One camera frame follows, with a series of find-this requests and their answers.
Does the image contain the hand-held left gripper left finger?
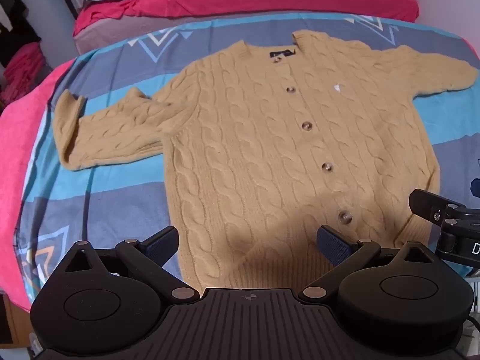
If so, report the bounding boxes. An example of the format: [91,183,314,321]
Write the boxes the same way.
[63,226,200,305]

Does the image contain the pink knitted cloth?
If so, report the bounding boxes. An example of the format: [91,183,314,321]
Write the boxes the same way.
[0,42,53,106]

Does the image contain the dark hanging clothes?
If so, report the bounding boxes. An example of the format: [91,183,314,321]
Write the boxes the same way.
[0,0,42,68]

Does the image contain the tan cable-knit cardigan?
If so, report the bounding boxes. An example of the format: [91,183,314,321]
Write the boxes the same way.
[52,29,478,290]

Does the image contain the wooden bed frame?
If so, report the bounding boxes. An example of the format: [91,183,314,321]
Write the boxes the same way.
[0,292,35,349]

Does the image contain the blue grey patterned bedsheet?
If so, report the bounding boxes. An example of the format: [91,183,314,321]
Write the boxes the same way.
[15,13,480,289]

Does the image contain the pink blanket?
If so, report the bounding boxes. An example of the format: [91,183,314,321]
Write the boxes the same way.
[0,58,79,312]

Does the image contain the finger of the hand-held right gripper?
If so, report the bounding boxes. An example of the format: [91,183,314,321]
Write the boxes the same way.
[408,189,468,226]

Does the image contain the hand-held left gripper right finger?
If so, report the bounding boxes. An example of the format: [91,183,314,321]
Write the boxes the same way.
[298,226,433,304]

